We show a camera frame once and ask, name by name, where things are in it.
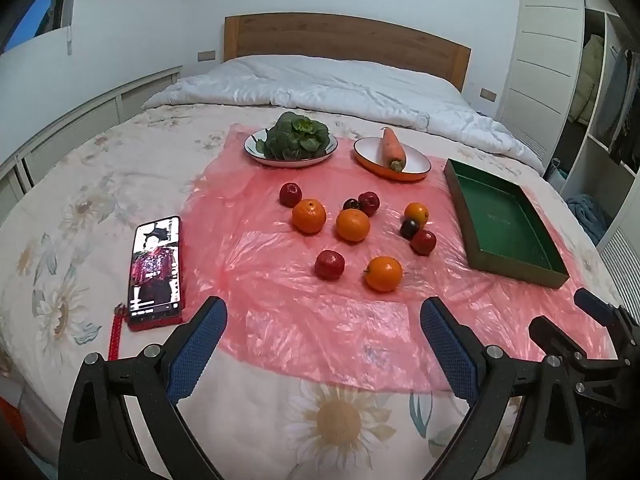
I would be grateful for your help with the pink plastic sheet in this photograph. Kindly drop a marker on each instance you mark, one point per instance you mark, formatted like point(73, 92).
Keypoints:
point(280, 310)

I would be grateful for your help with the smartphone in red case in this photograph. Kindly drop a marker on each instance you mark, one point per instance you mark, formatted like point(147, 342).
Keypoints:
point(155, 270)

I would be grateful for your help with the window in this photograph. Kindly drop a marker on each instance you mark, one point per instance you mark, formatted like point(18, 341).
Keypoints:
point(45, 15)

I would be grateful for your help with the white open shelf unit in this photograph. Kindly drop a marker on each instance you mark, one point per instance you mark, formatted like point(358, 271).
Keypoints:
point(600, 160)

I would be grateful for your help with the wooden headboard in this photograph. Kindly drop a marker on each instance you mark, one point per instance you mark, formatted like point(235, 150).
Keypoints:
point(350, 35)

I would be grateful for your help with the red apple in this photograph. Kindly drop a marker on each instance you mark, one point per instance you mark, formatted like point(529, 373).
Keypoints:
point(290, 195)
point(424, 242)
point(370, 204)
point(329, 265)

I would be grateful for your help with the white duvet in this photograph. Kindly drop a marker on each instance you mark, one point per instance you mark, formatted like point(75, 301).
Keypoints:
point(325, 85)

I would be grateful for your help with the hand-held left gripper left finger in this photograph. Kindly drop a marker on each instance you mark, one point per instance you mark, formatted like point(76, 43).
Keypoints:
point(200, 350)

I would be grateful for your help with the leafy green vegetable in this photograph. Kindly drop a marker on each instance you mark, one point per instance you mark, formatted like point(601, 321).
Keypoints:
point(295, 135)

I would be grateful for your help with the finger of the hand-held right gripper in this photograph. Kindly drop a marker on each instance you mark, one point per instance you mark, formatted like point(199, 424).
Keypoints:
point(595, 305)
point(550, 335)

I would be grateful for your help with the carrot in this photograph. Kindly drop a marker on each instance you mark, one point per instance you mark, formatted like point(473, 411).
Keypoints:
point(391, 147)

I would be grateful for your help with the green tray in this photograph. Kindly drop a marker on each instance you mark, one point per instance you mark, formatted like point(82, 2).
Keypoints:
point(505, 220)

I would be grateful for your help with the light green garment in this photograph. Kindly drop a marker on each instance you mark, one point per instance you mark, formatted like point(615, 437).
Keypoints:
point(587, 80)

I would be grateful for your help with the dark plum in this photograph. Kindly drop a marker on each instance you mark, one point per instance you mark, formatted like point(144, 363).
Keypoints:
point(409, 229)
point(351, 204)

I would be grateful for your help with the white low cabinet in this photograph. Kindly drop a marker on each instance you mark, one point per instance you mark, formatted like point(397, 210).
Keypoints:
point(75, 130)

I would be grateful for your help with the dark hanging clothes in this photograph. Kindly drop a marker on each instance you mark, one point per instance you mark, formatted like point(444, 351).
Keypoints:
point(625, 110)

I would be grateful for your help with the teal bag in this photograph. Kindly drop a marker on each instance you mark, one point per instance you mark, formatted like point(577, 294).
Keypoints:
point(556, 171)

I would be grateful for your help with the wall socket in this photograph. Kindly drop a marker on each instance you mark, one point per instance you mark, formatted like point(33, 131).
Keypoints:
point(206, 55)
point(488, 94)

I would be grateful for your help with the orange enamel plate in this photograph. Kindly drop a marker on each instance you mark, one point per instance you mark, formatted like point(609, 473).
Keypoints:
point(370, 154)

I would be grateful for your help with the white plate with dark rim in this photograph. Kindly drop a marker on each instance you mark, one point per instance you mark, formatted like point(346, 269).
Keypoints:
point(328, 144)

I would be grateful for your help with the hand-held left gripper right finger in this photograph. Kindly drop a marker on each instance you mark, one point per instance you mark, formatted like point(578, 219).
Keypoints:
point(450, 350)

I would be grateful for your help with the small orange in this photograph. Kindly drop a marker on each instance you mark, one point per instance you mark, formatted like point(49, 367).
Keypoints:
point(416, 214)

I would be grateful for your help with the blue blanket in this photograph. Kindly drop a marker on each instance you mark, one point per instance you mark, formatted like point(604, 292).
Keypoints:
point(587, 217)

